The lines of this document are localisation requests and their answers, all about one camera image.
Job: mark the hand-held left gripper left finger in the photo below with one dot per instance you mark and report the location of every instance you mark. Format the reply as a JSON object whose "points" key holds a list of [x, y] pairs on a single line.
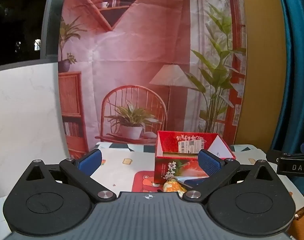
{"points": [[89, 162]]}

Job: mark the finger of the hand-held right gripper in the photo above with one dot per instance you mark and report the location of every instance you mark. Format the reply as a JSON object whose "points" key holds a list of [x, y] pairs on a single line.
{"points": [[273, 157]]}

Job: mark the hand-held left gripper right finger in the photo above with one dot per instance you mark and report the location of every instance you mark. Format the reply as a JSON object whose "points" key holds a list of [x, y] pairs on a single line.
{"points": [[209, 163]]}

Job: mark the red cardboard box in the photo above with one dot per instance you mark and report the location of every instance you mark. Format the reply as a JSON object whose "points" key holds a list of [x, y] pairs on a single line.
{"points": [[172, 140]]}

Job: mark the blue pouch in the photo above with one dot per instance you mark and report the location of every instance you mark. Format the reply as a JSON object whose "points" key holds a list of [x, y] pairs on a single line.
{"points": [[194, 181]]}

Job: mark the printed tablecloth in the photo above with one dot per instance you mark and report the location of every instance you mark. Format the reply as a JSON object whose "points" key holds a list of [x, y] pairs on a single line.
{"points": [[117, 165]]}

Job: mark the white marble board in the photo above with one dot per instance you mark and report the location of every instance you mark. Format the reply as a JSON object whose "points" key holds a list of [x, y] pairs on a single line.
{"points": [[24, 117]]}

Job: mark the blue curtain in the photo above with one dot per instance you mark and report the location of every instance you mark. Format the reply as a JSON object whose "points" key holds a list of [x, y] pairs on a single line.
{"points": [[296, 55]]}

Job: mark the printed room scene backdrop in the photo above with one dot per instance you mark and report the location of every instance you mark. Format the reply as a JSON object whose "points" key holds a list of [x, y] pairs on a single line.
{"points": [[142, 55]]}

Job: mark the grey window frame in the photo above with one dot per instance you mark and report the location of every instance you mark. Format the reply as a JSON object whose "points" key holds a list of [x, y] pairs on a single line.
{"points": [[51, 17]]}

